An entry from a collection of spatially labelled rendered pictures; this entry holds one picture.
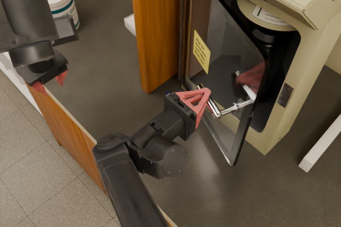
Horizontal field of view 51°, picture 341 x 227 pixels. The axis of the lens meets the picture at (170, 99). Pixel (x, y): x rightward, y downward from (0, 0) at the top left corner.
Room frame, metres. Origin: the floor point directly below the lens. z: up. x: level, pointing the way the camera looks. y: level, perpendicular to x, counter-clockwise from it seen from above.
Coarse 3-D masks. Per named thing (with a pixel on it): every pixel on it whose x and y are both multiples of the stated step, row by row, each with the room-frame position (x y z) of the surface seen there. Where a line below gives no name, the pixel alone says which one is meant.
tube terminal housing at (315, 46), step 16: (256, 0) 0.54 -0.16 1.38; (288, 16) 0.49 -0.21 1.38; (336, 16) 0.46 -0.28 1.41; (304, 32) 0.46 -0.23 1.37; (320, 32) 0.44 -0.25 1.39; (336, 32) 0.49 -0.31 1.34; (304, 48) 0.45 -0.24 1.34; (320, 48) 0.46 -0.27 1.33; (304, 64) 0.44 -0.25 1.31; (320, 64) 0.49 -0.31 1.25; (288, 80) 0.45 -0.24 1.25; (304, 80) 0.46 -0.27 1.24; (304, 96) 0.50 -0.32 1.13; (272, 112) 0.46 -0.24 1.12; (288, 112) 0.45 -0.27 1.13; (272, 128) 0.44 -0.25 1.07; (288, 128) 0.50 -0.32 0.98; (256, 144) 0.46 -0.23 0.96; (272, 144) 0.45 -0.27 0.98
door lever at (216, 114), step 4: (200, 84) 0.47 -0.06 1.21; (196, 88) 0.47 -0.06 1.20; (200, 88) 0.46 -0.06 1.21; (208, 100) 0.43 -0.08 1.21; (212, 100) 0.43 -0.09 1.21; (208, 104) 0.42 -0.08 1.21; (212, 104) 0.42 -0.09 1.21; (232, 104) 0.42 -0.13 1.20; (212, 108) 0.41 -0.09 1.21; (216, 108) 0.41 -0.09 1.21; (228, 108) 0.41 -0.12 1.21; (232, 108) 0.41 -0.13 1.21; (236, 108) 0.41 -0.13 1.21; (212, 112) 0.40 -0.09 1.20; (216, 112) 0.40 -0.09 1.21; (220, 112) 0.40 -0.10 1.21; (224, 112) 0.40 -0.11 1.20; (228, 112) 0.40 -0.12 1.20; (236, 112) 0.41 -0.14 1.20; (212, 116) 0.40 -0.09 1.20; (216, 116) 0.39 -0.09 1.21; (220, 116) 0.39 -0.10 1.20
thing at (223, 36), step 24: (192, 0) 0.61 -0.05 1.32; (216, 0) 0.53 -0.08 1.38; (192, 24) 0.61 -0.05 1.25; (216, 24) 0.52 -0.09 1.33; (240, 24) 0.46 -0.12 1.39; (192, 48) 0.60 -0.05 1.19; (216, 48) 0.51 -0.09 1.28; (240, 48) 0.44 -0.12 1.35; (192, 72) 0.59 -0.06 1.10; (216, 72) 0.50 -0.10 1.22; (240, 72) 0.43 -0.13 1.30; (264, 72) 0.38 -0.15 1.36; (216, 96) 0.48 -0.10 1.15; (240, 96) 0.41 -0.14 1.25; (216, 120) 0.47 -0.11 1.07; (240, 120) 0.39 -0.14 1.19; (240, 144) 0.38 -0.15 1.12
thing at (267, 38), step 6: (252, 24) 0.61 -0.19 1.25; (252, 30) 0.60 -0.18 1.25; (258, 30) 0.59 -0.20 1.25; (264, 30) 0.59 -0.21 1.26; (270, 30) 0.59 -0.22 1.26; (276, 30) 0.59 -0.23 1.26; (258, 36) 0.58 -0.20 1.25; (264, 36) 0.57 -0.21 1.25; (270, 36) 0.57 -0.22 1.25; (276, 36) 0.57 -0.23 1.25; (282, 36) 0.57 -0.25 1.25; (288, 36) 0.58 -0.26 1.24; (270, 42) 0.56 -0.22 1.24; (276, 42) 0.56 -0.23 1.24
